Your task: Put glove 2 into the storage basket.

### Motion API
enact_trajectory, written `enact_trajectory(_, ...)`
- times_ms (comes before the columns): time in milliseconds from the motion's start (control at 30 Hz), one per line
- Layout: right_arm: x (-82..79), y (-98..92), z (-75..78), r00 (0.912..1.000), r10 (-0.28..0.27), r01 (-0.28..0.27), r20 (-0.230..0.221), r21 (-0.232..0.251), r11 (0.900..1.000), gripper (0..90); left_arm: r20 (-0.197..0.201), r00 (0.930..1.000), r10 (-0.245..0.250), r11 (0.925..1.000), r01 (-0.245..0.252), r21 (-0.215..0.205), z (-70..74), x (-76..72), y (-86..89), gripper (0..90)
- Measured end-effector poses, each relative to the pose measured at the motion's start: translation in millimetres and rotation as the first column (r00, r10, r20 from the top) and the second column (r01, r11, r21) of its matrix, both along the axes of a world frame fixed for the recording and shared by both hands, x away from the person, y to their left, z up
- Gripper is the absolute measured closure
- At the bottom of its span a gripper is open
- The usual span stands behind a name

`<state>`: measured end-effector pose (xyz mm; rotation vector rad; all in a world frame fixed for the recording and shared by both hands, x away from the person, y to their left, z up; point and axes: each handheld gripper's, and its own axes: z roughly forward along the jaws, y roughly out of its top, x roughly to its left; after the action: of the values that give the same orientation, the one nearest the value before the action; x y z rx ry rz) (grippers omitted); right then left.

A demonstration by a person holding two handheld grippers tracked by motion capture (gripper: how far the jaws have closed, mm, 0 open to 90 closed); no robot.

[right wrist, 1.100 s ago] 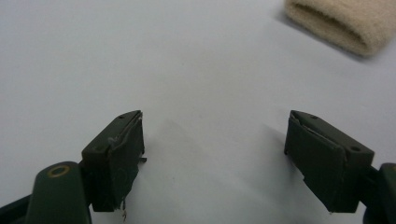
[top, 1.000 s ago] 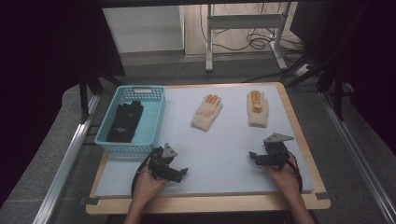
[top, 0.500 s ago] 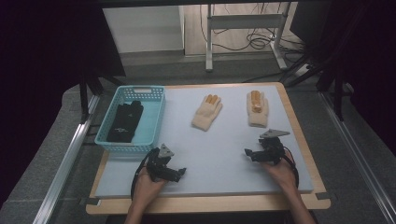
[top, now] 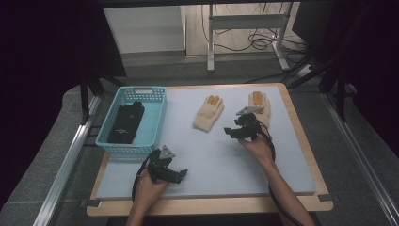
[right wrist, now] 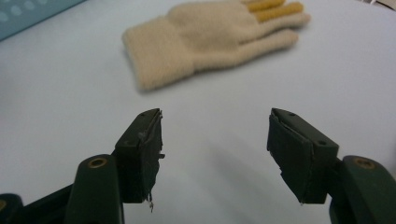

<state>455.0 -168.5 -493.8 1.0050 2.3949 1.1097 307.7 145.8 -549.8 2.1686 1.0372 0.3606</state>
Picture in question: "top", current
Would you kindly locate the teal plastic basket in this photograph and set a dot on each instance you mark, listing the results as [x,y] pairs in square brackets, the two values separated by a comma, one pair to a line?
[150,125]

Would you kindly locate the black glove white print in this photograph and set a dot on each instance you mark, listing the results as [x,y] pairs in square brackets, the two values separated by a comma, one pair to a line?
[125,125]

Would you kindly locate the light wooden table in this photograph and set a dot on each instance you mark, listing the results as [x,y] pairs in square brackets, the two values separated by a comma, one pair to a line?
[219,205]

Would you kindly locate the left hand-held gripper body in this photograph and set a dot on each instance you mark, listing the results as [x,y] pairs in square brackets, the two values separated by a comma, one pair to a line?
[160,169]

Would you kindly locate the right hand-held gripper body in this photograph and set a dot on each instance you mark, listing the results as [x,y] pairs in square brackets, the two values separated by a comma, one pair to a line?
[249,127]

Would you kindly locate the cream knit glove orange fingers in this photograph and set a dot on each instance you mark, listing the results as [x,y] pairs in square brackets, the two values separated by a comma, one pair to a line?
[207,118]
[266,101]

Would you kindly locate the white metal desk frame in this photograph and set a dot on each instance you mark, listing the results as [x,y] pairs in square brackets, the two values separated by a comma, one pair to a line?
[244,22]

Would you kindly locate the dark curtain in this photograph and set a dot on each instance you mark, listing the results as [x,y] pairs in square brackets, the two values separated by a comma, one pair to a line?
[40,78]
[376,62]

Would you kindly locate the black stand legs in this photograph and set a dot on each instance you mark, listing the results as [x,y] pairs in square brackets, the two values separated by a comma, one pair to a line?
[341,94]
[84,100]

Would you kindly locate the person's left hand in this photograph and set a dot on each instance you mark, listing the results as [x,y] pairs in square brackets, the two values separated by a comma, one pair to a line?
[147,190]

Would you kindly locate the white cabinet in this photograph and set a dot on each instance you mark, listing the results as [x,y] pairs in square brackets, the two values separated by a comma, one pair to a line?
[144,28]

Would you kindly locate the person's right hand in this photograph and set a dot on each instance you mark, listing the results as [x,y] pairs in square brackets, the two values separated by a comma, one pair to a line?
[262,149]

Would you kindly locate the pale grey foam mat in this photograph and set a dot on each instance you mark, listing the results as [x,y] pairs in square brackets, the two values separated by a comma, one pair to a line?
[213,163]

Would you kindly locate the aluminium rail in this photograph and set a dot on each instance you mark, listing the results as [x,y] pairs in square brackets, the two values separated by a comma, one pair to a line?
[66,166]
[360,157]

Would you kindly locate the black tape piece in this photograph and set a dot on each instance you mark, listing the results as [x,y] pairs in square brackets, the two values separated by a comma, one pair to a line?
[91,203]
[327,197]

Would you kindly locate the white power strip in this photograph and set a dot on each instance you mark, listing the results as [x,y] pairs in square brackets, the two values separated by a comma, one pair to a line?
[305,70]

